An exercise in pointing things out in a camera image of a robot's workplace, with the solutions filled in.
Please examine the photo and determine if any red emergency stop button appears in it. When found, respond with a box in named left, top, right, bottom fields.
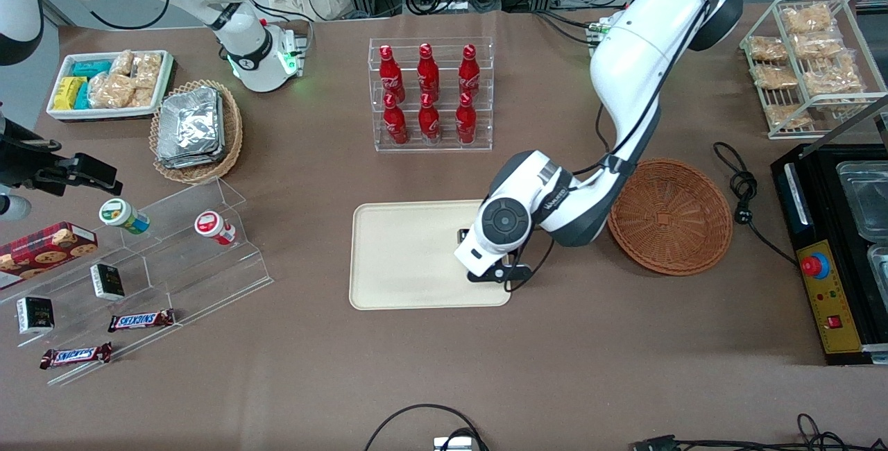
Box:
left=801, top=252, right=832, bottom=280

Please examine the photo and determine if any red cola bottle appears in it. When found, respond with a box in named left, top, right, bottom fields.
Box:
left=459, top=44, right=481, bottom=99
left=417, top=42, right=441, bottom=102
left=383, top=94, right=409, bottom=146
left=455, top=92, right=478, bottom=145
left=379, top=44, right=406, bottom=103
left=418, top=93, right=442, bottom=144

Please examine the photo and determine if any black cable with plug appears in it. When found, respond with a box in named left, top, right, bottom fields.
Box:
left=713, top=142, right=799, bottom=266

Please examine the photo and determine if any white wire rack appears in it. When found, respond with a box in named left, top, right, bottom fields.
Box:
left=739, top=0, right=888, bottom=141

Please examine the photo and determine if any white rectangular snack tray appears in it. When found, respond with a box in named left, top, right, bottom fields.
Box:
left=46, top=49, right=175, bottom=122

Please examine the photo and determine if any clear acrylic step display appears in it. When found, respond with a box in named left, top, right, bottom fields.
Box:
left=0, top=176, right=274, bottom=387

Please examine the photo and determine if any silver foil container stack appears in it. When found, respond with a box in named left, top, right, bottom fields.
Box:
left=156, top=86, right=227, bottom=170

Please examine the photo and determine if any red lid cup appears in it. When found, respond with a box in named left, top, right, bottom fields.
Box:
left=194, top=210, right=238, bottom=246

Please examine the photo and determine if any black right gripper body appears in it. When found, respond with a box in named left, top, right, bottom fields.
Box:
left=0, top=117, right=65, bottom=192

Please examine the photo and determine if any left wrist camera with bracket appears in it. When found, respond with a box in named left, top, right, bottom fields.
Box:
left=466, top=250, right=533, bottom=284

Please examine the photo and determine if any black appliance housing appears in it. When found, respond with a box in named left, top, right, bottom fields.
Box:
left=770, top=94, right=888, bottom=366

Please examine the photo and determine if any green lid cup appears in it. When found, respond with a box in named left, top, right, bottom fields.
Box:
left=99, top=198, right=151, bottom=235

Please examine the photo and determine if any black looped cable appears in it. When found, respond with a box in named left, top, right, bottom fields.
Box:
left=364, top=403, right=489, bottom=451

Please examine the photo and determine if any beige plastic serving tray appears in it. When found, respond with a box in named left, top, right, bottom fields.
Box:
left=349, top=199, right=513, bottom=311

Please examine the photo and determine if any yellow snack pack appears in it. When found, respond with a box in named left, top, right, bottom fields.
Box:
left=53, top=76, right=88, bottom=111

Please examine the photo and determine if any clear plastic container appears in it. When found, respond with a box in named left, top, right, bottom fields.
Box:
left=835, top=159, right=888, bottom=241
left=866, top=243, right=888, bottom=300

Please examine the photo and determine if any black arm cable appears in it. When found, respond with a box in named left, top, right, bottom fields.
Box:
left=505, top=0, right=737, bottom=292

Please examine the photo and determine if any red cookie box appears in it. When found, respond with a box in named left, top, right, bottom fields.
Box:
left=0, top=221, right=99, bottom=291

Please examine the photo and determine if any bagged fried snack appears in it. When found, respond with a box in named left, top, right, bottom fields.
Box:
left=752, top=64, right=799, bottom=90
left=765, top=103, right=814, bottom=130
left=782, top=3, right=834, bottom=35
left=794, top=33, right=845, bottom=60
left=747, top=35, right=789, bottom=62
left=803, top=54, right=866, bottom=96

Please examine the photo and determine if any light wicker basket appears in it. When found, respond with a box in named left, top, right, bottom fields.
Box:
left=148, top=79, right=244, bottom=185

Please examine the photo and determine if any snickers chocolate bar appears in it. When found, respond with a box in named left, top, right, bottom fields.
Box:
left=39, top=341, right=114, bottom=371
left=107, top=308, right=176, bottom=334

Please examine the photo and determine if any small black box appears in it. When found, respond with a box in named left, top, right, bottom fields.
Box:
left=16, top=296, right=56, bottom=336
left=89, top=263, right=126, bottom=302

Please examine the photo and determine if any clear acrylic bottle rack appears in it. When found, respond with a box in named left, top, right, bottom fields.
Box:
left=368, top=37, right=495, bottom=153

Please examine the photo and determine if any black cable with connector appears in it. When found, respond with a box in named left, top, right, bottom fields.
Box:
left=629, top=412, right=888, bottom=451

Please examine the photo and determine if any brown wicker basket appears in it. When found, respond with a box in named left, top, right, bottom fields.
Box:
left=606, top=158, right=734, bottom=277

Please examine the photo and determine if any yellow control box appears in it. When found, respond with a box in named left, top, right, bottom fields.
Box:
left=795, top=239, right=865, bottom=356

